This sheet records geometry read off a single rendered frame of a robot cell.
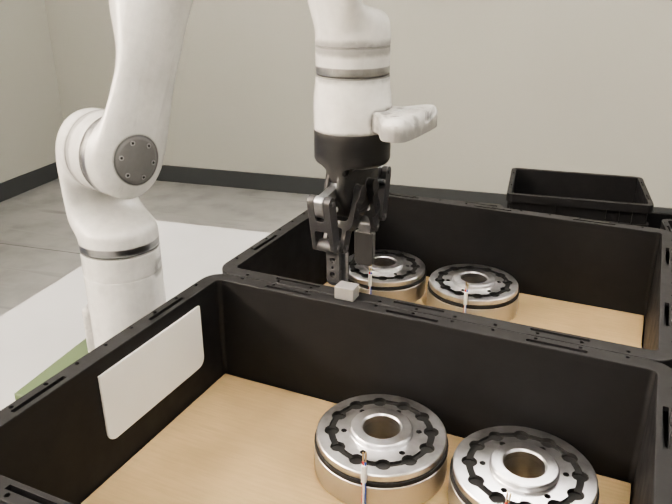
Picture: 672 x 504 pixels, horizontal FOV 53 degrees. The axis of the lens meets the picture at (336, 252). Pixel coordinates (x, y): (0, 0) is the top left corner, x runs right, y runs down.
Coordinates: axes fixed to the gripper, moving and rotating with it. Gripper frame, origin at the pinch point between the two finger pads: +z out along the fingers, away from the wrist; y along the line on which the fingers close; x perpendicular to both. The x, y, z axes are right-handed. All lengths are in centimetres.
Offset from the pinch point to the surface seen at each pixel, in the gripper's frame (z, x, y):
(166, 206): 91, -223, -203
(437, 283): 4.8, 6.4, -8.8
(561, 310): 8.1, 19.3, -15.4
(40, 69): 25, -321, -213
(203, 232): 21, -56, -41
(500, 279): 4.9, 12.4, -13.4
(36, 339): 21, -49, 5
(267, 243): -2.1, -7.6, 4.4
